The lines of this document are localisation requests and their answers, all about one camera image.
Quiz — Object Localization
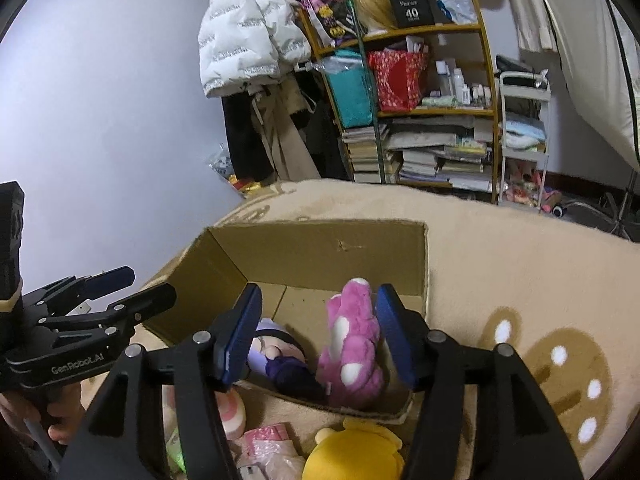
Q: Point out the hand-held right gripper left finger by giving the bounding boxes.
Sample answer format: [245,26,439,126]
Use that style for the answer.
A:
[59,282,263,480]

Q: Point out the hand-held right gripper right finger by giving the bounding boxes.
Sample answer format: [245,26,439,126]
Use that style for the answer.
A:
[375,284,586,480]

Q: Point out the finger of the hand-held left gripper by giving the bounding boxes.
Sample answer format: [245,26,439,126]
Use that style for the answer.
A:
[37,282,178,356]
[22,266,137,312]

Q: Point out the purple-haired plush doll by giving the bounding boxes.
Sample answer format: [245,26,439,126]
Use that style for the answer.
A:
[247,317,326,403]

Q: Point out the pink spotted plush toy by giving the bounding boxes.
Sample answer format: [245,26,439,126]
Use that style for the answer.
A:
[316,277,387,409]

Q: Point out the pink swirl roll plush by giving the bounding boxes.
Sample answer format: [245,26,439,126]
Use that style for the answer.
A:
[215,390,247,438]

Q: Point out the pink plastic-wrapped packet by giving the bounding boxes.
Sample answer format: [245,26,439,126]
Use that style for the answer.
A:
[235,422,306,480]

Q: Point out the cardboard box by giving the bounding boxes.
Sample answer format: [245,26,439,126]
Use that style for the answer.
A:
[142,220,430,423]

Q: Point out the yellow plush toy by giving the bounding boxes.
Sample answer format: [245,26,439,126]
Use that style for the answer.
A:
[302,417,407,480]

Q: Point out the person's left hand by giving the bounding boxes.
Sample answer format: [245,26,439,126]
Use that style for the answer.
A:
[0,382,86,448]

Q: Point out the pile of colourful packets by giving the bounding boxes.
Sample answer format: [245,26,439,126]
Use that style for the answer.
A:
[210,145,261,193]

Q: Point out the stack of books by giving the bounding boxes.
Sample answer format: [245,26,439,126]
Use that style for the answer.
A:
[342,117,496,193]

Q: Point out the black hanging coat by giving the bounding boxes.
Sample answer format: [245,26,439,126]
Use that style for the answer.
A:
[221,92,276,183]

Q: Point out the beige hanging trousers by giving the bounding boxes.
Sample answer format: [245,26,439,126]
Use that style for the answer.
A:
[250,80,321,181]

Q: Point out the pile of pink toys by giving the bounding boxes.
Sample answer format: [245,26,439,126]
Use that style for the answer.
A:
[505,160,543,206]

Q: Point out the pink black small appliance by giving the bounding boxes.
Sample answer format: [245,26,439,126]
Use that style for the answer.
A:
[542,187,568,218]

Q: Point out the dark hanging clothes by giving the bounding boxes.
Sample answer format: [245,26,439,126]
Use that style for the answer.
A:
[300,90,352,181]

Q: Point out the light blue cloth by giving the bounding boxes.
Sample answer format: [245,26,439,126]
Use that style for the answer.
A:
[502,115,546,148]

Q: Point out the teal bag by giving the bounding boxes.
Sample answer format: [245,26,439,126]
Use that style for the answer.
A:
[325,50,373,128]

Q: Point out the red gift bag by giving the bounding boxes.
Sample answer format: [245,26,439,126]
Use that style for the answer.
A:
[367,50,430,112]

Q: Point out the row of cosmetic bottles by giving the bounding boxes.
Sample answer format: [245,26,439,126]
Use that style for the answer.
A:
[434,59,493,108]

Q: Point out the white puffer jacket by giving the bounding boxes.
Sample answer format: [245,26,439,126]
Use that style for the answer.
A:
[198,0,313,99]

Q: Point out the white trolley cart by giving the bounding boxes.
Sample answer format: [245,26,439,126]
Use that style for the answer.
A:
[497,70,551,211]

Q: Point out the black pouch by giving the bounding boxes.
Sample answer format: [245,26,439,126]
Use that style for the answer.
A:
[495,55,536,73]

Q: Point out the wooden shelf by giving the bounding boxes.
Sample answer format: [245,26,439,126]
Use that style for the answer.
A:
[297,0,501,206]

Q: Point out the black box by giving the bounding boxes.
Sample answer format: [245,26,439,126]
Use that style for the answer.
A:
[387,0,436,30]

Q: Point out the blonde wig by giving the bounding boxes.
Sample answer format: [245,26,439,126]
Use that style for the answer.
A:
[352,0,398,33]

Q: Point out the black printed tote bag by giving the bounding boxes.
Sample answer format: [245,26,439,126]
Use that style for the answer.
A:
[300,0,356,43]

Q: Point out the cream curtain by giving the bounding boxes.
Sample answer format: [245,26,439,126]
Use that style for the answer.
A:
[275,0,566,53]

